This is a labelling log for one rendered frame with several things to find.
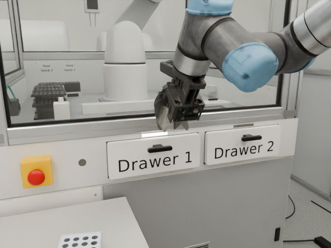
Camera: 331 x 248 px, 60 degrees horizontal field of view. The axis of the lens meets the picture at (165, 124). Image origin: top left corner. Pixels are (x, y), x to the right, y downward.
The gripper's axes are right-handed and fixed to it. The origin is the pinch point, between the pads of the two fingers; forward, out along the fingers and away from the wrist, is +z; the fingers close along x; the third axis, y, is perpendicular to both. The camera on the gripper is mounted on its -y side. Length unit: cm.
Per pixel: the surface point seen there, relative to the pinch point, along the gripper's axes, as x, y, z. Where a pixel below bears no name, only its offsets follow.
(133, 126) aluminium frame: -6.5, -7.7, 9.0
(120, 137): -10.4, -5.7, 11.3
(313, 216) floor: 142, -2, 123
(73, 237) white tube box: -25.5, 21.0, 9.9
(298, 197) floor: 153, -23, 138
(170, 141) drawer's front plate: 4.3, -3.0, 12.1
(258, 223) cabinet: 41, 17, 44
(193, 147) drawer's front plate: 12.3, -1.4, 14.3
